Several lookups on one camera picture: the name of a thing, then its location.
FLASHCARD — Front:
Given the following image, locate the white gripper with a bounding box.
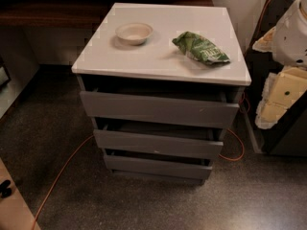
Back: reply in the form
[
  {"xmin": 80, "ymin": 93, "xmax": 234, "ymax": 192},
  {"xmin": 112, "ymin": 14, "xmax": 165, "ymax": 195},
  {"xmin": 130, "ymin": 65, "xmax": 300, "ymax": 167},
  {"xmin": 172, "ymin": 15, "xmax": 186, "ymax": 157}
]
[{"xmin": 252, "ymin": 0, "xmax": 307, "ymax": 129}]

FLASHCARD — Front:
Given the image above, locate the grey top drawer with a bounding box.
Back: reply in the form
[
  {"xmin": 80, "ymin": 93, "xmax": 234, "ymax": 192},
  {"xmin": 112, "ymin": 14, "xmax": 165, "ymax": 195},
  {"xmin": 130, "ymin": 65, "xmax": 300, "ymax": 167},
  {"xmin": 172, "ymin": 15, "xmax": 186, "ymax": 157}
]
[{"xmin": 80, "ymin": 91, "xmax": 239, "ymax": 128}]

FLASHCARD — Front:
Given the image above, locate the grey drawer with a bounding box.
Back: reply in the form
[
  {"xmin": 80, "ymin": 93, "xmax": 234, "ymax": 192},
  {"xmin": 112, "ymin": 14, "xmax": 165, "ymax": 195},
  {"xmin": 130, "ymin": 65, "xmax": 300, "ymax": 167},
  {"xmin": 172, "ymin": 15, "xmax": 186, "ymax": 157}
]
[
  {"xmin": 94, "ymin": 121, "xmax": 224, "ymax": 160},
  {"xmin": 80, "ymin": 91, "xmax": 239, "ymax": 128},
  {"xmin": 104, "ymin": 149, "xmax": 212, "ymax": 179}
]

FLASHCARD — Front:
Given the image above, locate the tan robot base corner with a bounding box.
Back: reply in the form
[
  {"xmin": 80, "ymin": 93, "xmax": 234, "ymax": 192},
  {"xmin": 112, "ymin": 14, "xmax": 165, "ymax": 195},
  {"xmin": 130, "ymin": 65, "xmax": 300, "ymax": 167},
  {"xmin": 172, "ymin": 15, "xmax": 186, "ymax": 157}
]
[{"xmin": 0, "ymin": 159, "xmax": 41, "ymax": 230}]

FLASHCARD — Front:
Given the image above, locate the grey drawer cabinet white top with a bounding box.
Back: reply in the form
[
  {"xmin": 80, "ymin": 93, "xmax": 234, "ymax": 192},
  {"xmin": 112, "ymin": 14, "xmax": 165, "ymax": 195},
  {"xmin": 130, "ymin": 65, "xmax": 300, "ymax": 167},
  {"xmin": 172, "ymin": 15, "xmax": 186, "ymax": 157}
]
[{"xmin": 72, "ymin": 3, "xmax": 251, "ymax": 184}]

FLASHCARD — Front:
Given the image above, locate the grey middle drawer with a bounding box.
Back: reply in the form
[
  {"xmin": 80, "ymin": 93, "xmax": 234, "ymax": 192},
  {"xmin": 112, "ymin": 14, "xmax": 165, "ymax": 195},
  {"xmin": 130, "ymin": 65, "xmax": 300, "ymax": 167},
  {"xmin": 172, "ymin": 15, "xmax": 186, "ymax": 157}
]
[{"xmin": 94, "ymin": 121, "xmax": 224, "ymax": 160}]

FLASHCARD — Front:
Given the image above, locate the grey bottom drawer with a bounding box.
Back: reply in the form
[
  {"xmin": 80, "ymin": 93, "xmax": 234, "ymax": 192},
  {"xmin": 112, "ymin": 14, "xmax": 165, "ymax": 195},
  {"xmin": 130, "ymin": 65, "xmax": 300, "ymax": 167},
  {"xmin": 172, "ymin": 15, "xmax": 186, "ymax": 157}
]
[{"xmin": 104, "ymin": 149, "xmax": 212, "ymax": 179}]

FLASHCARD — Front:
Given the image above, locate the green chip bag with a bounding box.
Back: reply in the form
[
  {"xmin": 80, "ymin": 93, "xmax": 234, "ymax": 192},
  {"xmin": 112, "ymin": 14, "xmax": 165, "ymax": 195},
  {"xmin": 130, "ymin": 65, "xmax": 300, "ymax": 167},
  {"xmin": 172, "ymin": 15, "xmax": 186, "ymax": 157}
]
[{"xmin": 172, "ymin": 32, "xmax": 230, "ymax": 65}]

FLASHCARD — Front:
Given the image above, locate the white paper bowl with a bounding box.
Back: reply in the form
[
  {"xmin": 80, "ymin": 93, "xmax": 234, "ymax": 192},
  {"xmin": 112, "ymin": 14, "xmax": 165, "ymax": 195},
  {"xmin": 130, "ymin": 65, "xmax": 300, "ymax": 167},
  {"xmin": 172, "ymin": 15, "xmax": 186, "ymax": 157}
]
[{"xmin": 115, "ymin": 23, "xmax": 154, "ymax": 46}]

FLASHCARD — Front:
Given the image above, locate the orange cable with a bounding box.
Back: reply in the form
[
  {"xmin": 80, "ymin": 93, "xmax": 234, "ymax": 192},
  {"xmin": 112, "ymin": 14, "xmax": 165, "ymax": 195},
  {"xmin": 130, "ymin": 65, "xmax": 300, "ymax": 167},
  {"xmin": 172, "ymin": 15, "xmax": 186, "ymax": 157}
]
[{"xmin": 30, "ymin": 0, "xmax": 300, "ymax": 230}]

